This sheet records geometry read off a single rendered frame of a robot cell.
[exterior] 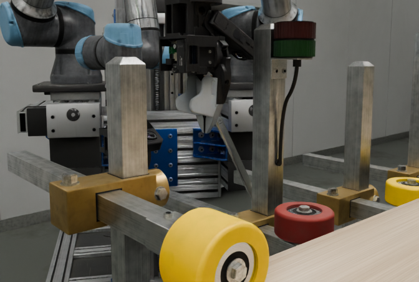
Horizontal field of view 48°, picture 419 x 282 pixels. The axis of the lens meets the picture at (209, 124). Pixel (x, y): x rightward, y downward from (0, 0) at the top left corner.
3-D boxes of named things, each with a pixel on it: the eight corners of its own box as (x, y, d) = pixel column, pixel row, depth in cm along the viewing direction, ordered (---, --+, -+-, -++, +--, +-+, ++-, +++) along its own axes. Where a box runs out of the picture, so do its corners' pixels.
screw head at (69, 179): (57, 183, 53) (56, 173, 53) (74, 180, 55) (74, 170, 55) (64, 187, 52) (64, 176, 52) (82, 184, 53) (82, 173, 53)
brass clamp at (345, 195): (313, 218, 89) (313, 192, 88) (353, 204, 97) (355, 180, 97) (341, 227, 84) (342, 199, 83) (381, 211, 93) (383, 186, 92)
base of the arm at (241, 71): (208, 80, 158) (208, 50, 157) (251, 80, 161) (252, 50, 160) (218, 82, 144) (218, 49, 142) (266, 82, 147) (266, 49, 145)
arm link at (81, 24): (103, 49, 141) (102, 2, 139) (60, 48, 132) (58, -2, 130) (84, 50, 149) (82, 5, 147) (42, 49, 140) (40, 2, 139)
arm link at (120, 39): (127, 25, 102) (149, 24, 96) (128, 77, 104) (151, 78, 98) (94, 24, 97) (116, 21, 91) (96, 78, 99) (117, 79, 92)
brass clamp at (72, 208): (48, 223, 55) (46, 180, 55) (146, 200, 64) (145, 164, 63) (70, 238, 51) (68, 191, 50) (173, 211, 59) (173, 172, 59)
